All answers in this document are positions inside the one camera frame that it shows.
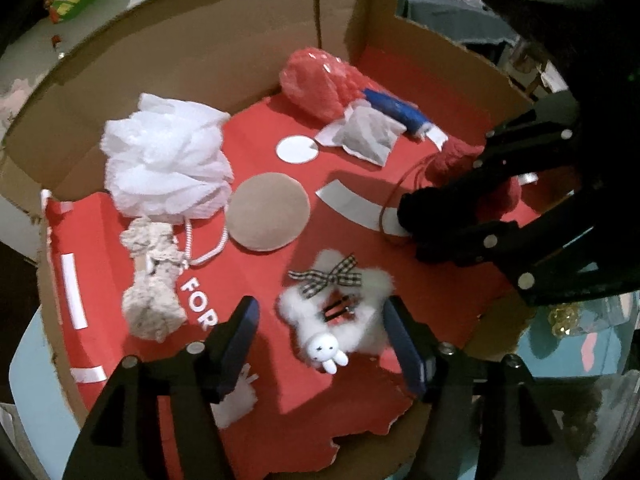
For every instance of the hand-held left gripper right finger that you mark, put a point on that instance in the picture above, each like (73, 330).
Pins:
(405, 345)

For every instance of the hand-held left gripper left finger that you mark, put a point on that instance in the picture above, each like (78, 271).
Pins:
(237, 345)

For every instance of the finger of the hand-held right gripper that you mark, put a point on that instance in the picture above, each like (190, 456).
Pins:
(530, 145)
(500, 250)

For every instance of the white fluffy bunny plush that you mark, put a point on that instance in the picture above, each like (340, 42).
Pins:
(300, 310)

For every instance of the red and black knitted plush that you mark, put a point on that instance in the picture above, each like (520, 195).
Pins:
(450, 160)

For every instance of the cream crochet scrunchie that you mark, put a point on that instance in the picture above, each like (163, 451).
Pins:
(150, 300)

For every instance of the beige round powder puff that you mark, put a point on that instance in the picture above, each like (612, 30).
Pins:
(267, 210)

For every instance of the blue tube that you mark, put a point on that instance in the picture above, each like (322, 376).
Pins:
(395, 107)

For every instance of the white sachet bag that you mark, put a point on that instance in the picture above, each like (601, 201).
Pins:
(367, 135)

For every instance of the white mesh bath loofah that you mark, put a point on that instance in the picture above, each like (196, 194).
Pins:
(165, 160)

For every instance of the orange mesh loofah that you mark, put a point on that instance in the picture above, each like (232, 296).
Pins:
(315, 85)

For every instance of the cardboard box with red lining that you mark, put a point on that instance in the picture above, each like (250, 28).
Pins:
(200, 50)

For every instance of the table with dark cloth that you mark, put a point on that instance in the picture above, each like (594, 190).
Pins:
(440, 15)

